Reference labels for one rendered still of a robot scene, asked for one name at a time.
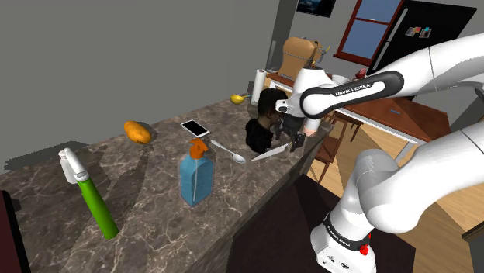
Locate dark red furniture piece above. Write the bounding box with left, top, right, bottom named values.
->
left=0, top=188, right=32, bottom=273

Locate white paper towel roll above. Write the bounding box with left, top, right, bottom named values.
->
left=251, top=68, right=269, bottom=106

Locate brown wooden chair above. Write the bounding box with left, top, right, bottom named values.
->
left=309, top=111, right=365, bottom=185

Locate dark robot stand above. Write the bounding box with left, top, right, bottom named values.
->
left=226, top=174, right=417, bottom=273

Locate dark wall picture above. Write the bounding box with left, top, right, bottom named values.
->
left=296, top=0, right=337, bottom=19

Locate blue soap dispenser orange pump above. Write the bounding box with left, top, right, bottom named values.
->
left=178, top=137, right=216, bottom=208

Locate silver knife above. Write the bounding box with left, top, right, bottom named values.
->
left=251, top=142, right=293, bottom=162

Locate black bust figure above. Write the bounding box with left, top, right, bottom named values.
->
left=244, top=88, right=293, bottom=154

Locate silver spoon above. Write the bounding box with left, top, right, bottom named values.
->
left=209, top=139, right=247, bottom=164

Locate brown wooden table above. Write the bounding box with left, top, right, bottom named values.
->
left=264, top=71, right=451, bottom=160

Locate orange potato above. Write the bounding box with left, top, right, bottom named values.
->
left=123, top=120, right=154, bottom=145

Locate white tablet with black screen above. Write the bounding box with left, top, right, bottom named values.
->
left=179, top=119, right=211, bottom=140

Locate green spray bottle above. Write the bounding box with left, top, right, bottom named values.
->
left=57, top=147, right=120, bottom=241

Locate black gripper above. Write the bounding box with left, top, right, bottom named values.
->
left=274, top=114, right=306, bottom=154

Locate black refrigerator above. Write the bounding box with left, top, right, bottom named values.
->
left=365, top=0, right=479, bottom=77

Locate red framed window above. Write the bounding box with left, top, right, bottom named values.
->
left=333, top=0, right=406, bottom=67

